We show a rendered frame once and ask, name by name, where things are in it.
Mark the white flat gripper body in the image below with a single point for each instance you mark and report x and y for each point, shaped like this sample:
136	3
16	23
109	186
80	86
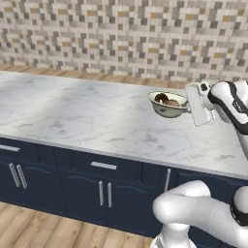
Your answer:
200	105

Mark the navy drawer front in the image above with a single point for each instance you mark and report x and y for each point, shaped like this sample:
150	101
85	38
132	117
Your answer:
74	161
32	153

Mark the pale green-rimmed bowl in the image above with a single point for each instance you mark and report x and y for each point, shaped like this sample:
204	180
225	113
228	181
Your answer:
168	111

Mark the brown bread piece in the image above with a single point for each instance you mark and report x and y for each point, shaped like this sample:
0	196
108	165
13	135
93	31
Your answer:
163	99

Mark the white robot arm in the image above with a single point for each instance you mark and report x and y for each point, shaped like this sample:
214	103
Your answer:
193	206

